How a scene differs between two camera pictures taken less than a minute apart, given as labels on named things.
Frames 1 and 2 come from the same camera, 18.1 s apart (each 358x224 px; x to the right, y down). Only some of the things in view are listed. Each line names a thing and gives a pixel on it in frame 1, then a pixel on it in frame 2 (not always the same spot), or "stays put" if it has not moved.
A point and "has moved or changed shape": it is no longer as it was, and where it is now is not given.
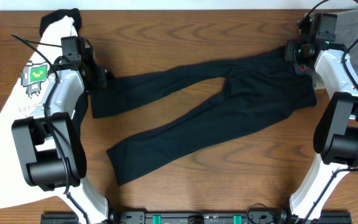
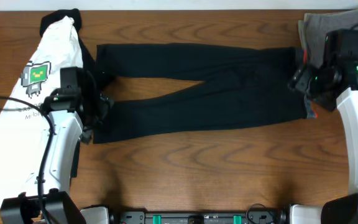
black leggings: (262, 87) has moved or changed shape
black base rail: (197, 217) stays put
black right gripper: (289, 53) -> (301, 80)
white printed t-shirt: (3, 183) stays put
